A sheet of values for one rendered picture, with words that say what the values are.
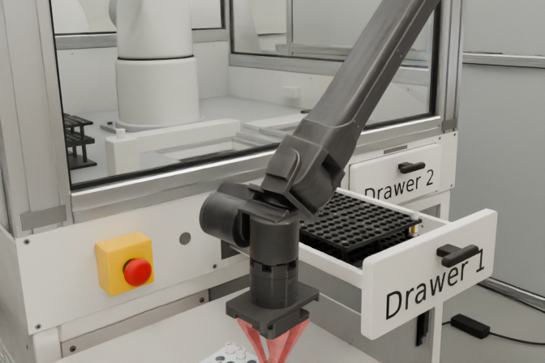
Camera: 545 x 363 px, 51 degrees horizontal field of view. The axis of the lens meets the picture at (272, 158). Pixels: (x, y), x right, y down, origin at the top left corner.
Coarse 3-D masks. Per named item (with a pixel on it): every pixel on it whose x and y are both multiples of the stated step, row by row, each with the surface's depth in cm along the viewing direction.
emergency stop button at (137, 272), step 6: (138, 258) 80; (132, 264) 79; (138, 264) 80; (144, 264) 80; (126, 270) 79; (132, 270) 79; (138, 270) 80; (144, 270) 80; (150, 270) 81; (126, 276) 79; (132, 276) 79; (138, 276) 80; (144, 276) 80; (132, 282) 80; (138, 282) 80; (144, 282) 81
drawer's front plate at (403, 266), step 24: (480, 216) 85; (432, 240) 78; (456, 240) 81; (480, 240) 86; (384, 264) 72; (408, 264) 75; (432, 264) 79; (384, 288) 73; (408, 288) 76; (456, 288) 84; (384, 312) 74; (408, 312) 77
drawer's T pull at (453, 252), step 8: (440, 248) 78; (448, 248) 78; (456, 248) 78; (464, 248) 78; (472, 248) 78; (440, 256) 78; (448, 256) 75; (456, 256) 75; (464, 256) 77; (472, 256) 78; (448, 264) 74; (456, 264) 76
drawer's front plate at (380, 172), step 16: (432, 144) 131; (368, 160) 118; (384, 160) 119; (400, 160) 122; (416, 160) 126; (432, 160) 130; (352, 176) 114; (368, 176) 116; (384, 176) 120; (400, 176) 123; (416, 176) 127; (432, 176) 131; (368, 192) 117; (384, 192) 121; (400, 192) 124; (416, 192) 128
